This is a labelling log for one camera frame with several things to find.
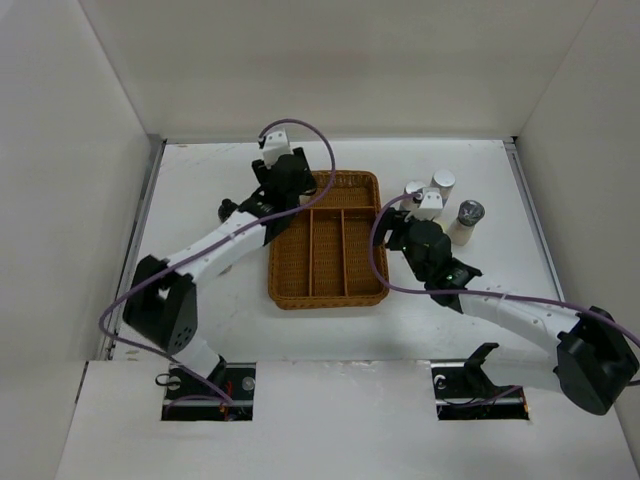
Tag silver-lid jar blue label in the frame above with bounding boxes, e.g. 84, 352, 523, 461
401, 181, 427, 211

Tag black-lid jar beige contents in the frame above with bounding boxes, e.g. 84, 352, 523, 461
217, 198, 239, 223

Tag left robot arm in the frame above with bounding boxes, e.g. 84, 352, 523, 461
123, 147, 317, 399

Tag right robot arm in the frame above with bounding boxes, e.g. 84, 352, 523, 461
369, 208, 639, 416

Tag clear-cap white salt bottle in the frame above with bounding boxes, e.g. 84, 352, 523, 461
447, 200, 486, 246

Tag brown wicker tray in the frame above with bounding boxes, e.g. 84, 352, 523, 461
268, 170, 389, 310

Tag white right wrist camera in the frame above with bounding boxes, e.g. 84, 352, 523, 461
412, 188, 444, 220

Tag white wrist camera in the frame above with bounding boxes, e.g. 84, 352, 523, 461
259, 128, 293, 168
412, 188, 444, 220

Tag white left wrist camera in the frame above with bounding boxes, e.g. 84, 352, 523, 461
259, 128, 293, 168

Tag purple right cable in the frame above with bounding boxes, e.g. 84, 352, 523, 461
368, 193, 640, 351

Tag purple cable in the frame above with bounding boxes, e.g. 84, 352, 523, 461
368, 193, 640, 351
98, 118, 337, 409

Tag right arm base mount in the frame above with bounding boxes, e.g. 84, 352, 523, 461
431, 342, 529, 421

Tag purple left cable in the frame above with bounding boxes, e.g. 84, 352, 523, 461
98, 118, 337, 409

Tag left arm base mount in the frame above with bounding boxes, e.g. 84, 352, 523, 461
155, 363, 257, 422

